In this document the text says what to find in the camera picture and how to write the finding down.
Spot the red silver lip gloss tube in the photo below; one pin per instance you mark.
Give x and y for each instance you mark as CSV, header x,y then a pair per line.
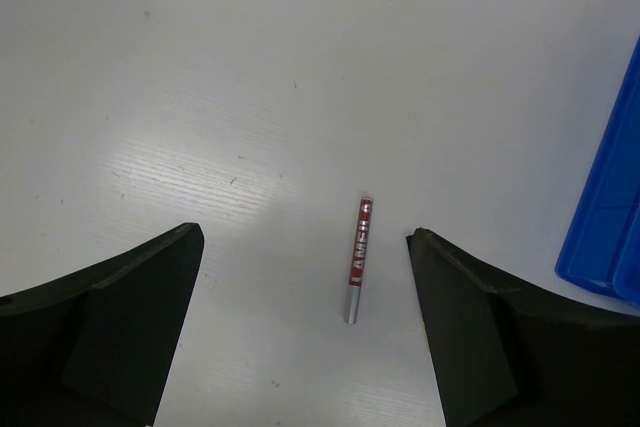
x,y
358,259

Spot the blue plastic organizer bin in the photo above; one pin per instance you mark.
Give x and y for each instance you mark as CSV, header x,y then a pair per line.
x,y
601,250

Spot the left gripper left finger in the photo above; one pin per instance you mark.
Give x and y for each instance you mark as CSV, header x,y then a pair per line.
x,y
95,347

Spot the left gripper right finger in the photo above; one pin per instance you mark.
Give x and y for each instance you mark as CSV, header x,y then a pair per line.
x,y
506,352

